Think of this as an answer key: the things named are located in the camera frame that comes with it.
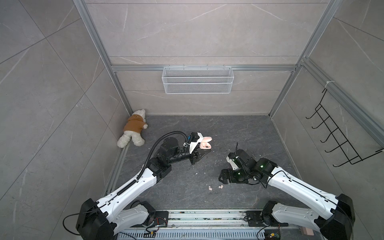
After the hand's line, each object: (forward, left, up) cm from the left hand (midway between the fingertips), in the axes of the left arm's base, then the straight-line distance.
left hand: (207, 143), depth 67 cm
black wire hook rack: (-5, -61, +2) cm, 61 cm away
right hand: (-9, -10, -19) cm, 23 cm away
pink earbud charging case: (-1, +1, +1) cm, 2 cm away
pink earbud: (-11, -3, -30) cm, 32 cm away
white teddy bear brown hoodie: (+32, +49, -27) cm, 65 cm away
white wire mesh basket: (+53, +2, -1) cm, 53 cm away
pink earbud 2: (-10, -9, -30) cm, 33 cm away
